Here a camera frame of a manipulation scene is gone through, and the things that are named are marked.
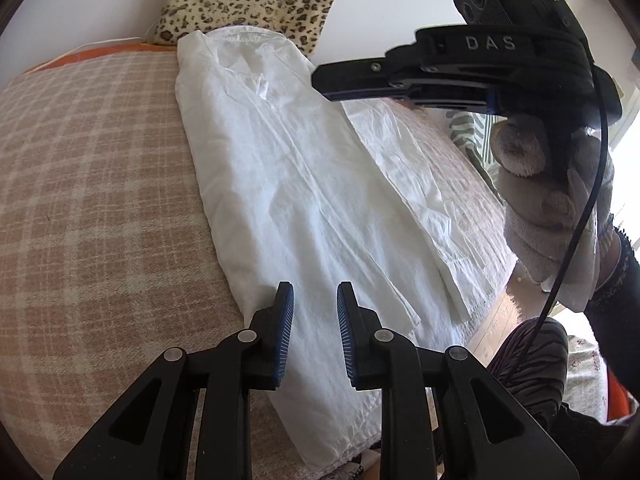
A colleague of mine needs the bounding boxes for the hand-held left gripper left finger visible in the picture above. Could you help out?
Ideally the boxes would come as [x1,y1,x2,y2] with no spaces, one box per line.
[52,281,295,480]

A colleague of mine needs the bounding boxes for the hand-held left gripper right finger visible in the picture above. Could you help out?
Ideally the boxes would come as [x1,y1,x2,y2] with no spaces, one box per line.
[336,281,581,480]

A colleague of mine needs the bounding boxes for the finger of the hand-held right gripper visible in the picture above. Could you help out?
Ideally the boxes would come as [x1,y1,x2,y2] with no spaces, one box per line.
[310,42,496,111]

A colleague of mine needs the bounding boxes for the white shirt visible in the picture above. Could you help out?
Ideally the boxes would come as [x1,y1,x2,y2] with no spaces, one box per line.
[175,25,488,471]

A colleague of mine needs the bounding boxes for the person's right hand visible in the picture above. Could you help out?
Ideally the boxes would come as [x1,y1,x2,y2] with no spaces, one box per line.
[490,112,616,311]

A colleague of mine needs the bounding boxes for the green striped cloth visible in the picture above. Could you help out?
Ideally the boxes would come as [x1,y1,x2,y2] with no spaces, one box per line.
[445,110,506,206]

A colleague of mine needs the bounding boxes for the person's zebra striped pants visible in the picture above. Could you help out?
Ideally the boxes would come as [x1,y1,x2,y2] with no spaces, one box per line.
[487,317,571,466]

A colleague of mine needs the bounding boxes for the pink plaid blanket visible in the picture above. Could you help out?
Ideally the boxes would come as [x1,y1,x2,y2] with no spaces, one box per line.
[0,50,521,480]

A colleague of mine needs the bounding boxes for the light patterned floor mat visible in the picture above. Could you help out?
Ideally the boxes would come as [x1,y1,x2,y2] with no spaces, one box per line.
[562,332,613,421]

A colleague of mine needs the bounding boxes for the orange bed sheet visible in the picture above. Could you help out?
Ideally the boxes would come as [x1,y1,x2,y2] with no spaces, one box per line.
[22,42,166,73]

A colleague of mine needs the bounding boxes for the person's black top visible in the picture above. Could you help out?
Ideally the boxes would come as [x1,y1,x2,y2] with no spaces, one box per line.
[550,400,640,480]

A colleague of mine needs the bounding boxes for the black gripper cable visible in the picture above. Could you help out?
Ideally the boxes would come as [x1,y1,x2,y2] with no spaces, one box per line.
[492,70,612,396]

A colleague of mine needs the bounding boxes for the thin white cable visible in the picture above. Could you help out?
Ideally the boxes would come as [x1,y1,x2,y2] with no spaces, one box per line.
[30,35,156,72]

